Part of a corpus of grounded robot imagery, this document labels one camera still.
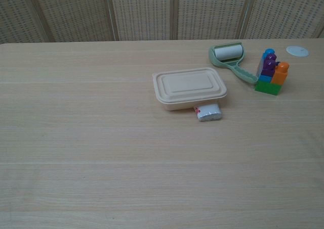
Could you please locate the colourful toy block stack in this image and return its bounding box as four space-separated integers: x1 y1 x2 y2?
254 48 290 97

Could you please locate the beige lunch box base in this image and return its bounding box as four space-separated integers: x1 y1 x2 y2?
157 97 226 112

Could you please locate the beige lidded food container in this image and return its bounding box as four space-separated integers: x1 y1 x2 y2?
152 67 228 106

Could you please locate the white tissue pack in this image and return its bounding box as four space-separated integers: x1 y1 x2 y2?
192 103 224 122

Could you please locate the green lint roller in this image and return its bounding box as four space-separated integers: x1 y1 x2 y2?
208 42 259 85

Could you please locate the woven folding screen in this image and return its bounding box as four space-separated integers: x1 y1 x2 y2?
0 0 324 45

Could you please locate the white round table cap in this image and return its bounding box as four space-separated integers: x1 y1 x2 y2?
286 45 310 58

